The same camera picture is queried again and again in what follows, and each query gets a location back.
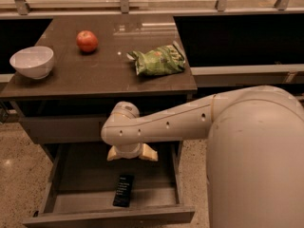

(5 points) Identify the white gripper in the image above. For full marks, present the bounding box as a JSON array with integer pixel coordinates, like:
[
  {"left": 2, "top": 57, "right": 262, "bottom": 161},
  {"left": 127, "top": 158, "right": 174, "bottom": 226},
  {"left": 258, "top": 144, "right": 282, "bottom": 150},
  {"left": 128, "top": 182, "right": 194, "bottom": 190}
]
[{"left": 107, "top": 143, "right": 158, "bottom": 162}]

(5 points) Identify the dark blueberry rxbar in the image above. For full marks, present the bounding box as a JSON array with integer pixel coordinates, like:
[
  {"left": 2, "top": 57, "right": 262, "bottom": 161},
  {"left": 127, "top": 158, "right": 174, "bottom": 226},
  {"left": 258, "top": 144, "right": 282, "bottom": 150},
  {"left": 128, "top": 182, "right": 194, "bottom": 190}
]
[{"left": 113, "top": 175, "right": 134, "bottom": 207}]

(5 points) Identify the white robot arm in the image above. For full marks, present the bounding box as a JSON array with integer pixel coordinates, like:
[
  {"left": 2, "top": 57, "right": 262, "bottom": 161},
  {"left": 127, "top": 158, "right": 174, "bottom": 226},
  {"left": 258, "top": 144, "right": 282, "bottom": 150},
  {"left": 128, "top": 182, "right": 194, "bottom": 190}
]
[{"left": 101, "top": 85, "right": 304, "bottom": 228}]

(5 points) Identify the closed top drawer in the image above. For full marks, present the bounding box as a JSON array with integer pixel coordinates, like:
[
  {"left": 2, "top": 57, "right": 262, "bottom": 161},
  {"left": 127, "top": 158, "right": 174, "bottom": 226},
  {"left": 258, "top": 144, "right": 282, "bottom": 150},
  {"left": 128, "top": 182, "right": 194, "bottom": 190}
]
[{"left": 20, "top": 115, "right": 106, "bottom": 144}]

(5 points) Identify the open middle drawer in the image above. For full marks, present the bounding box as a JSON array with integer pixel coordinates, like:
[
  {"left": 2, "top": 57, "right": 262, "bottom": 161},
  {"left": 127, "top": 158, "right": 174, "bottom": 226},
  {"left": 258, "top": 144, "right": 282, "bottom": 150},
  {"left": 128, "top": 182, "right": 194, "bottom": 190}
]
[{"left": 23, "top": 142, "right": 195, "bottom": 228}]

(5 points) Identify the grey drawer cabinet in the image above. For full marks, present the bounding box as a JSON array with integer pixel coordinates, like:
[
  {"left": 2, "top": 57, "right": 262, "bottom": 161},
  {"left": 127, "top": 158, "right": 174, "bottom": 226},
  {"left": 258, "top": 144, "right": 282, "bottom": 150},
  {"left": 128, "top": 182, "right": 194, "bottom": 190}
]
[{"left": 0, "top": 14, "right": 199, "bottom": 228}]

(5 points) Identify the green chip bag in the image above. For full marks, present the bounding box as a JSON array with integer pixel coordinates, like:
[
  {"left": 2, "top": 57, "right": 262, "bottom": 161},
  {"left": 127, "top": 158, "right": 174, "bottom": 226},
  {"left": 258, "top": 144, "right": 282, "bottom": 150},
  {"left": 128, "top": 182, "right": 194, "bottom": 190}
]
[{"left": 126, "top": 41, "right": 185, "bottom": 76}]

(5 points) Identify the red apple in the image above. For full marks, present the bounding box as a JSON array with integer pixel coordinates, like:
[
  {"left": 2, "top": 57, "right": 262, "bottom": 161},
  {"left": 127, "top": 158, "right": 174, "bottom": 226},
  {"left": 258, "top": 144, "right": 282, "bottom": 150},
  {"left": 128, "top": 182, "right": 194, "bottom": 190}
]
[{"left": 76, "top": 30, "right": 98, "bottom": 53}]

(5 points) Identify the white bowl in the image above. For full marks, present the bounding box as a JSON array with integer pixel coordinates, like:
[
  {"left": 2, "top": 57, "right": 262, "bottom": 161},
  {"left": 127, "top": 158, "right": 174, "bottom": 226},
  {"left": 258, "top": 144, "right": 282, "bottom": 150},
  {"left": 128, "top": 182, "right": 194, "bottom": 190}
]
[{"left": 9, "top": 46, "right": 54, "bottom": 79}]

